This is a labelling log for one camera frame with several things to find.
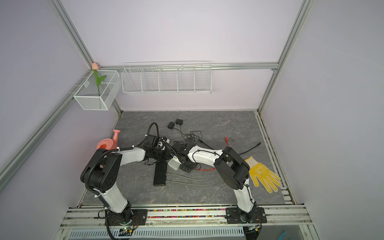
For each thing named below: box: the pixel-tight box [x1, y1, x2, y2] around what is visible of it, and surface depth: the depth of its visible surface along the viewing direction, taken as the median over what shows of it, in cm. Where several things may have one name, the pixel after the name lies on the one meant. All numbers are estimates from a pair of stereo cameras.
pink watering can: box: [96, 129, 121, 151], surface depth 91 cm
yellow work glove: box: [245, 156, 281, 194], surface depth 86 cm
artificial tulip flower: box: [91, 62, 107, 97], surface depth 92 cm
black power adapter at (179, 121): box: [175, 119, 183, 125], surface depth 117 cm
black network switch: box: [153, 161, 168, 187], surface depth 88 cm
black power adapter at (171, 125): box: [167, 121, 175, 130], surface depth 113 cm
